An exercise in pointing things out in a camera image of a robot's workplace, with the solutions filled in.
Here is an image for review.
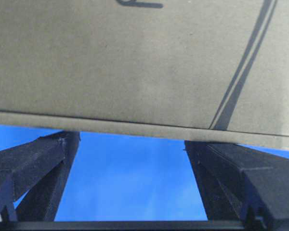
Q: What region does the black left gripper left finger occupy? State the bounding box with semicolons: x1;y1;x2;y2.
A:
0;131;80;221

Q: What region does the brown polymaker cardboard box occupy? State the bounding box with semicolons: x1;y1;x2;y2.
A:
0;0;289;150

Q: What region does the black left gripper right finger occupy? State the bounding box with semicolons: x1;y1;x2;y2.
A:
184;141;289;229

